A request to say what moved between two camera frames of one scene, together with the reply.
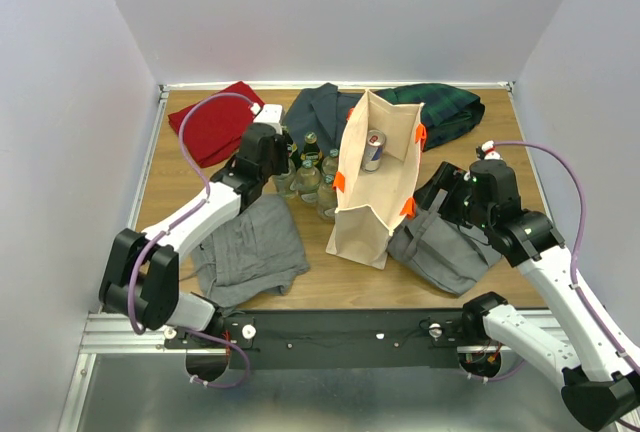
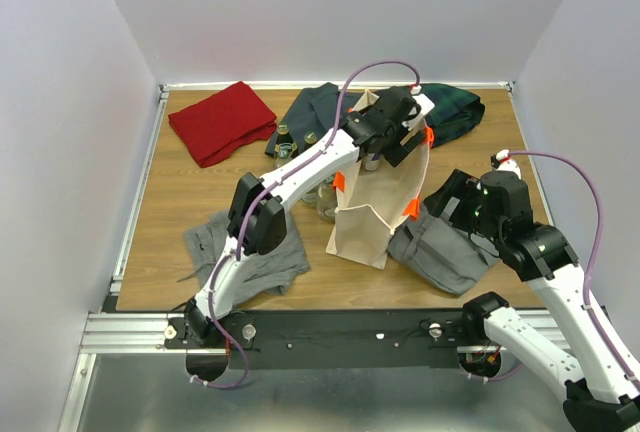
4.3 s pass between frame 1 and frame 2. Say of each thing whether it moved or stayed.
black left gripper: moved
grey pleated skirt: stayed
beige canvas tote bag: stayed
